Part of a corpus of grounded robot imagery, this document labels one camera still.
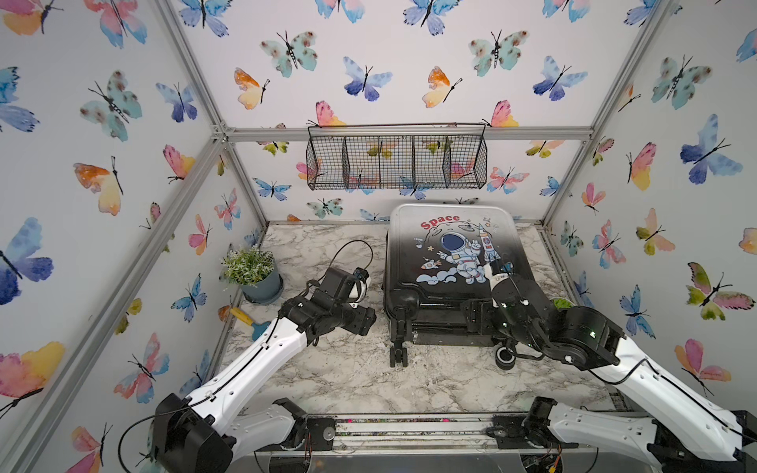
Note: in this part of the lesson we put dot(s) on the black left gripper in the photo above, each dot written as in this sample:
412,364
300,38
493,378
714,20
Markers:
362,320

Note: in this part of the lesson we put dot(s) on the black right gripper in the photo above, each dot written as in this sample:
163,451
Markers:
486,308

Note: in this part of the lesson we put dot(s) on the space print kids suitcase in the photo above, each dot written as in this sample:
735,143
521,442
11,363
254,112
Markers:
435,288

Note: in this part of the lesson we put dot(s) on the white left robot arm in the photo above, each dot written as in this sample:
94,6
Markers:
220,400

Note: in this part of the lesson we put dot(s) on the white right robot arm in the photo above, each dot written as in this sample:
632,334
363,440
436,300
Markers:
681,430

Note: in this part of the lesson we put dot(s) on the small white pot green plant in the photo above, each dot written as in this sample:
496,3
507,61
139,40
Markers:
561,304

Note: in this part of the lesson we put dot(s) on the blue flower pot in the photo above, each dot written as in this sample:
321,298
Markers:
265,291

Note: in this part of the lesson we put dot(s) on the green artificial plant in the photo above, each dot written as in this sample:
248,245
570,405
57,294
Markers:
248,266

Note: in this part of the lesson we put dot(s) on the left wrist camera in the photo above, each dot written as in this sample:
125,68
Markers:
349,287

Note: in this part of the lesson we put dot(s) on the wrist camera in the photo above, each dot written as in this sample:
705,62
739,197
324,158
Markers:
497,273
349,287

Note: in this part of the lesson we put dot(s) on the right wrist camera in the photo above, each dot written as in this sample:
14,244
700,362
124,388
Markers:
497,273

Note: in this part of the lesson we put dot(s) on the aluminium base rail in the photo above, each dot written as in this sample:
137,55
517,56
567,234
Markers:
408,434

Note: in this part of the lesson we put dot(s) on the black wire wall basket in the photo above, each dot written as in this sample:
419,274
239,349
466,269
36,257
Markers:
396,156

